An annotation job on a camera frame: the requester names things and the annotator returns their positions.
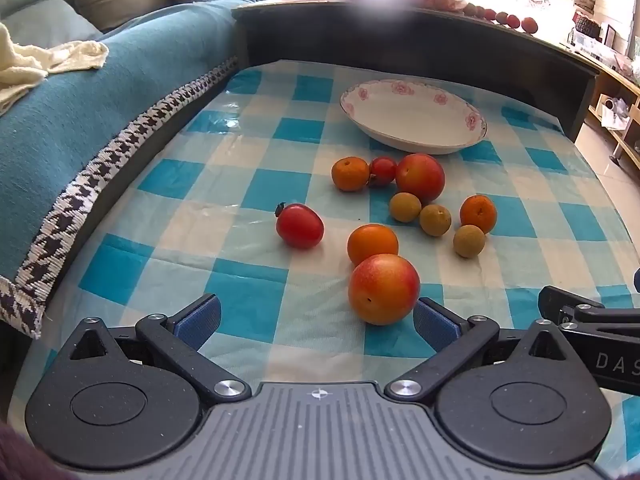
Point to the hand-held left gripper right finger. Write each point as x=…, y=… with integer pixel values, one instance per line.
x=435, y=325

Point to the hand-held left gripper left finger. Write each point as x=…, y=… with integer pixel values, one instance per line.
x=197, y=322

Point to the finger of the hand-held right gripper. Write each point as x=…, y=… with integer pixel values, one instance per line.
x=555, y=300
x=610, y=316

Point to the red yellow nectarine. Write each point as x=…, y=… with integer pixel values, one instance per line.
x=384, y=288

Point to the orange tangerine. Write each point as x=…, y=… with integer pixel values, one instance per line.
x=372, y=242
x=350, y=174
x=529, y=25
x=478, y=213

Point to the oval red tomato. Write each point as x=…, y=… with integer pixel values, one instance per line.
x=300, y=226
x=490, y=14
x=513, y=21

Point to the red apple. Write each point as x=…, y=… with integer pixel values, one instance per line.
x=420, y=177

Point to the small red cherry tomato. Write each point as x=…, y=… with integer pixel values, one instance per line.
x=383, y=170

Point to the white floral plate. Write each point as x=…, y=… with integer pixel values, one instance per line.
x=410, y=120

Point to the blue white checkered tablecloth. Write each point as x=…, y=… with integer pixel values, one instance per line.
x=260, y=160

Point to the dark maroon cloth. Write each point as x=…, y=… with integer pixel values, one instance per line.
x=25, y=455

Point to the wooden shelf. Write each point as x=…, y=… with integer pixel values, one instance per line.
x=617, y=85

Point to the teal blanket with houndstooth border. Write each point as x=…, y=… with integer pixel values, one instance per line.
x=75, y=125

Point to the dark woven basket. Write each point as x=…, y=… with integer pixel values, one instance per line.
x=586, y=25

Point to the dark coffee table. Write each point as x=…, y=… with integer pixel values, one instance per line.
x=400, y=40

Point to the cream towel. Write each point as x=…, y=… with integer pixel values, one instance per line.
x=45, y=65

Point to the olive sofa cushion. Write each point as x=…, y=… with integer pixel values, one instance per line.
x=120, y=2

